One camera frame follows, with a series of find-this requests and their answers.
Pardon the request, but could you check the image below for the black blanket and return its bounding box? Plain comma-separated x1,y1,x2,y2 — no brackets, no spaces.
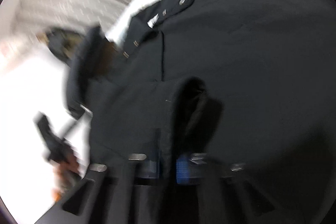
66,0,336,224

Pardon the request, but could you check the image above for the person's left hand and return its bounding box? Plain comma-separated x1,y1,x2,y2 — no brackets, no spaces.
52,153,82,201

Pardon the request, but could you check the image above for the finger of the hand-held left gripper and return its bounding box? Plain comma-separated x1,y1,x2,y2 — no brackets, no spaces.
34,112,58,147
60,106,93,138

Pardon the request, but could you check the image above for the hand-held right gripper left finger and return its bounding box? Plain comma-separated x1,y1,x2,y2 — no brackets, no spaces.
37,128,162,224

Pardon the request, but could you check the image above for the dark grey knit garment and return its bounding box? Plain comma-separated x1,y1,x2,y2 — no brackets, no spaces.
39,26,90,67

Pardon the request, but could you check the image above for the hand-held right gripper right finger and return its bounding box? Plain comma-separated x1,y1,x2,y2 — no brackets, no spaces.
175,152,276,224

